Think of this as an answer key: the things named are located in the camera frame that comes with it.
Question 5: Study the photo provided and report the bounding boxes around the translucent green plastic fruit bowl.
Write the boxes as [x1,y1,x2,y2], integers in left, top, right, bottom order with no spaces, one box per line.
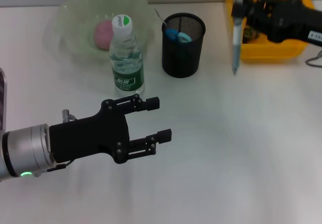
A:
[44,0,156,67]

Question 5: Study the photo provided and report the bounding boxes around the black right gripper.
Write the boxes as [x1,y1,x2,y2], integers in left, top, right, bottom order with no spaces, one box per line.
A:
[231,0,322,46]

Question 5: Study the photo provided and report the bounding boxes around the green plastic wrapper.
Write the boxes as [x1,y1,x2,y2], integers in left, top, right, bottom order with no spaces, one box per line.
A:
[243,25,260,44]

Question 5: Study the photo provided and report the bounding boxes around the grey right gripper cable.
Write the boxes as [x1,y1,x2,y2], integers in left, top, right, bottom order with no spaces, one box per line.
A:
[305,49,322,67]

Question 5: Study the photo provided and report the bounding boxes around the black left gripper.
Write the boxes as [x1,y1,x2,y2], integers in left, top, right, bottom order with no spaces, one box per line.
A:
[49,94,173,164]

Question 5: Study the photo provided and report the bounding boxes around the blue scissors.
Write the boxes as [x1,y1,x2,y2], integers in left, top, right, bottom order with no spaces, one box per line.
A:
[164,27,193,43]

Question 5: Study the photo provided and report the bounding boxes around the yellow plastic bin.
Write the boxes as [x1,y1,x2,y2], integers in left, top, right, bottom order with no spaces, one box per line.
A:
[225,0,316,64]

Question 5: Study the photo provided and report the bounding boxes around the transparent plastic ruler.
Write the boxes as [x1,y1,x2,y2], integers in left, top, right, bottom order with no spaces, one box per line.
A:
[153,7,170,31]

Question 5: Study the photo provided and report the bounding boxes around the white grey pen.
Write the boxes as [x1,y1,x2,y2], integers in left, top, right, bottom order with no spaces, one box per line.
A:
[231,0,244,76]

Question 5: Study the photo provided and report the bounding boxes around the black mesh pen holder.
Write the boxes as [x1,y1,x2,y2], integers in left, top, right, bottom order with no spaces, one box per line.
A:
[162,12,206,78]

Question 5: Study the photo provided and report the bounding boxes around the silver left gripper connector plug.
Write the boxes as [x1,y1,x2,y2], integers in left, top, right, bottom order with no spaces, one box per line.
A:
[62,109,77,122]

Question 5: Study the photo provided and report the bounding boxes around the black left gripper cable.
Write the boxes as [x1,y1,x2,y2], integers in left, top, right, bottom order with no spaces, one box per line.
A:
[46,160,76,172]

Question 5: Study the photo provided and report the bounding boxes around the pink toy peach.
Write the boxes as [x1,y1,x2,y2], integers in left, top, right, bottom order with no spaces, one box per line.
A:
[94,20,114,50]

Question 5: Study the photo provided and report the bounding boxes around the clear green-label water bottle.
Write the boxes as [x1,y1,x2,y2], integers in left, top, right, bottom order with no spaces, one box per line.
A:
[109,14,146,99]

